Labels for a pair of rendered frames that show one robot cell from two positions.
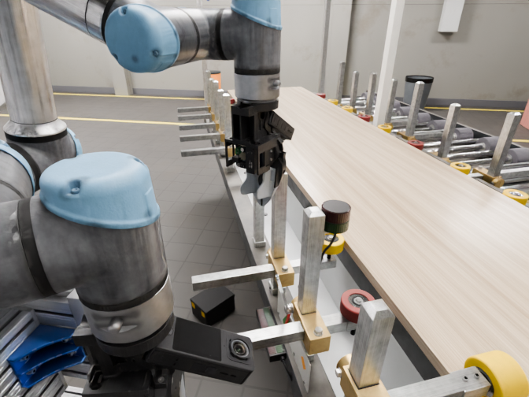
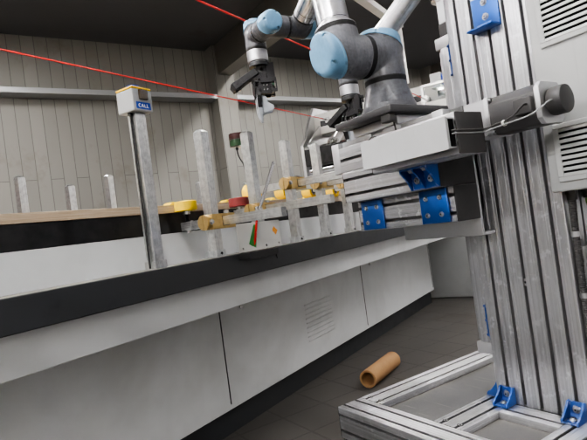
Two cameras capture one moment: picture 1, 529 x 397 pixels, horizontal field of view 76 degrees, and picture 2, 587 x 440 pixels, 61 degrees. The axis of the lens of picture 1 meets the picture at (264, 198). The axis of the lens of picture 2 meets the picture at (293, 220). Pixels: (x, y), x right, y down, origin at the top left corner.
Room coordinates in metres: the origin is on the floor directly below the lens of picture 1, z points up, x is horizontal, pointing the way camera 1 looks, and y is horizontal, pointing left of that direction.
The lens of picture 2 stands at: (1.77, 1.35, 0.77)
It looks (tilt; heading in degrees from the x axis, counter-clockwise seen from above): 1 degrees up; 227
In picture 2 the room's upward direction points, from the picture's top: 8 degrees counter-clockwise
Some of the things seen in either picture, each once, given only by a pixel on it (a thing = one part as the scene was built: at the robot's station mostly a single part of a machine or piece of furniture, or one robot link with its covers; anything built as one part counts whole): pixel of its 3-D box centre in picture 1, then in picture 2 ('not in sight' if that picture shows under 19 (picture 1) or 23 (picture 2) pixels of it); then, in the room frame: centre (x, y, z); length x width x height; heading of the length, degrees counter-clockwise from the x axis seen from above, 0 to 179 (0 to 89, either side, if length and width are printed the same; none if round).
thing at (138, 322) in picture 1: (129, 301); (349, 92); (0.23, 0.12, 1.26); 0.08 x 0.08 x 0.05
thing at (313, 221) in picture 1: (307, 297); (254, 194); (0.59, -0.10, 0.90); 0.03 x 0.03 x 0.48; 14
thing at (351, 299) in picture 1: (355, 317); (239, 210); (0.58, -0.22, 0.85); 0.08 x 0.08 x 0.11
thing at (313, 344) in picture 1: (310, 322); (259, 209); (0.57, -0.11, 0.84); 0.13 x 0.06 x 0.05; 14
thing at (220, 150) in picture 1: (221, 150); not in sight; (1.75, 0.23, 0.84); 0.43 x 0.03 x 0.04; 104
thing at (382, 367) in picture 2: not in sight; (381, 368); (-0.08, -0.17, 0.04); 0.30 x 0.08 x 0.08; 14
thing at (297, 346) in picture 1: (290, 334); (260, 235); (0.61, -0.07, 0.75); 0.26 x 0.01 x 0.10; 14
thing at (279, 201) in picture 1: (278, 243); (209, 201); (0.83, -0.04, 0.89); 0.03 x 0.03 x 0.48; 14
